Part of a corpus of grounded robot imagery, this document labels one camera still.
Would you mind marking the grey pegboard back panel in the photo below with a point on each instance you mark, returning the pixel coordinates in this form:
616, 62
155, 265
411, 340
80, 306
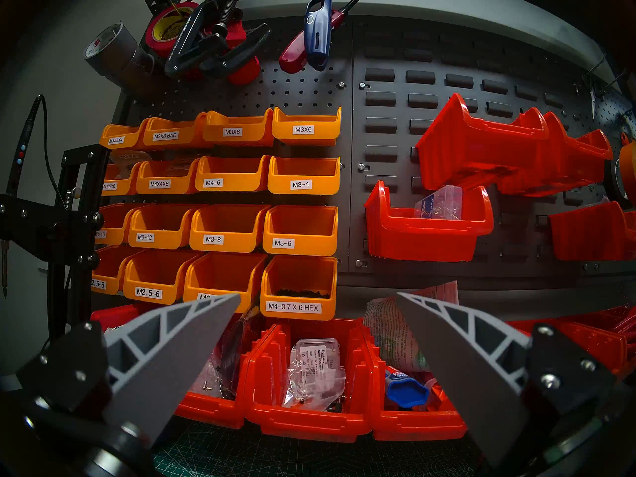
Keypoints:
397, 48

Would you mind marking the green cutting mat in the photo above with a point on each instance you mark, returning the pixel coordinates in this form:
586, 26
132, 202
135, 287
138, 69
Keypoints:
308, 453

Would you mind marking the orange tape roll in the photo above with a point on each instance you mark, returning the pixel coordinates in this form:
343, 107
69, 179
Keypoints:
628, 173

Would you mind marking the clear bag of dark parts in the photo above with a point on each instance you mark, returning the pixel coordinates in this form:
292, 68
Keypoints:
233, 352

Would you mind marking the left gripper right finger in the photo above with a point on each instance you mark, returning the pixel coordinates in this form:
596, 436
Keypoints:
477, 371

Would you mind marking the small silver scissors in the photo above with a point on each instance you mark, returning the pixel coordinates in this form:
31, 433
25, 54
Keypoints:
593, 101

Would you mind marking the red plastic storage bin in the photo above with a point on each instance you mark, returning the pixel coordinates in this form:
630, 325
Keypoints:
472, 153
412, 424
218, 411
422, 240
616, 314
119, 314
268, 381
596, 342
591, 232
561, 163

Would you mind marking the clear plastic hardware bag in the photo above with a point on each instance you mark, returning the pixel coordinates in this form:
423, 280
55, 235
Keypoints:
315, 376

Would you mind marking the clear plastic parts bag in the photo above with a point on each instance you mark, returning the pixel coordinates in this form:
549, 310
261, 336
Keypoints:
439, 202

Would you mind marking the grey duct tape roll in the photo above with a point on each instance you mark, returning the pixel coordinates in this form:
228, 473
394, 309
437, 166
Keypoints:
117, 53

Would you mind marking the yellow plastic parts bin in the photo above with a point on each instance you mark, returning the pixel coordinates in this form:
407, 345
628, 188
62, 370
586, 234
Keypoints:
303, 175
233, 175
303, 230
228, 227
166, 175
238, 125
121, 133
223, 277
164, 227
159, 277
112, 272
298, 279
308, 120
117, 227
174, 128
121, 180

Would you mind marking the black metal fixture stand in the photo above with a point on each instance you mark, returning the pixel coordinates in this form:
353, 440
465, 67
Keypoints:
74, 222

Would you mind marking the grey overhead workbench shelf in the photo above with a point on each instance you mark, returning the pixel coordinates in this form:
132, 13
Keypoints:
447, 4

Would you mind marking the small blue plastic part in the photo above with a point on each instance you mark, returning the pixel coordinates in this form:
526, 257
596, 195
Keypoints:
405, 389

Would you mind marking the black bar clamp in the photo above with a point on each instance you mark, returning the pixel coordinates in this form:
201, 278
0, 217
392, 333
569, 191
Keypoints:
208, 48

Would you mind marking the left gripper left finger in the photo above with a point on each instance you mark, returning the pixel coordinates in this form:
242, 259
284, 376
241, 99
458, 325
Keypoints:
164, 352

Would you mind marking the red yellow tape roll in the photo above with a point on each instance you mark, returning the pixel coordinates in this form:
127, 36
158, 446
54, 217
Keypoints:
166, 26

